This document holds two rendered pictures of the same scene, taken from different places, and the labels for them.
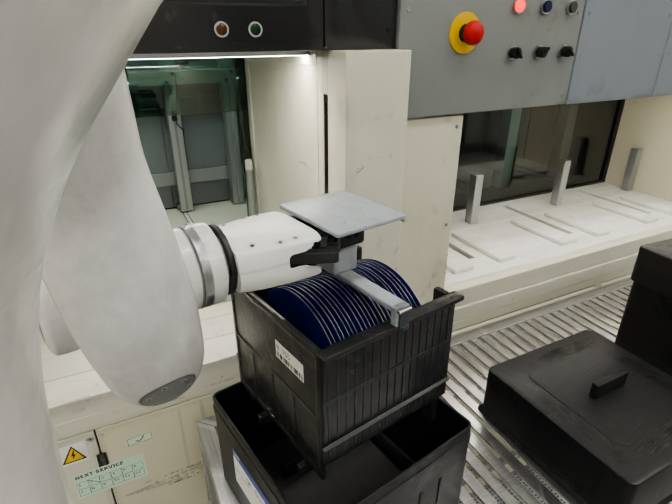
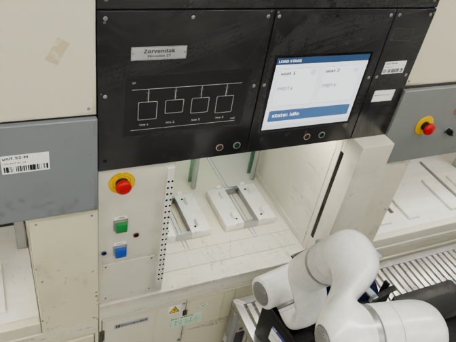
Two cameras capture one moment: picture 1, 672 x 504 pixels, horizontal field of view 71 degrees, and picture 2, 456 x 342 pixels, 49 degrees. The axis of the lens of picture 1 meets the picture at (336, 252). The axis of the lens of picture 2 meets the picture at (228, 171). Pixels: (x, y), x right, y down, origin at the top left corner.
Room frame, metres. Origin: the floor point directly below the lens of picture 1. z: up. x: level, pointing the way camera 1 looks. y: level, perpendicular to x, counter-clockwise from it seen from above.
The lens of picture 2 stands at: (-0.47, 0.43, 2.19)
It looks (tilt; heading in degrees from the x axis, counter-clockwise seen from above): 38 degrees down; 357
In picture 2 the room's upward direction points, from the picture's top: 11 degrees clockwise
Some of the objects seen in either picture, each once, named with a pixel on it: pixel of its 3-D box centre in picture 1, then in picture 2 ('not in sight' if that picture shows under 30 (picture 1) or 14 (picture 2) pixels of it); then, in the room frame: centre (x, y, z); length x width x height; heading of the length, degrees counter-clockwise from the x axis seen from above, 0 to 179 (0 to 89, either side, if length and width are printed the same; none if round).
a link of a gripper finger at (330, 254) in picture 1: (304, 251); not in sight; (0.45, 0.03, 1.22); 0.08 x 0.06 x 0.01; 66
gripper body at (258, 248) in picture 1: (257, 249); not in sight; (0.46, 0.08, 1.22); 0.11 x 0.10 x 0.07; 126
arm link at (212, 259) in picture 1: (201, 263); not in sight; (0.42, 0.14, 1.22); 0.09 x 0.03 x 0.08; 36
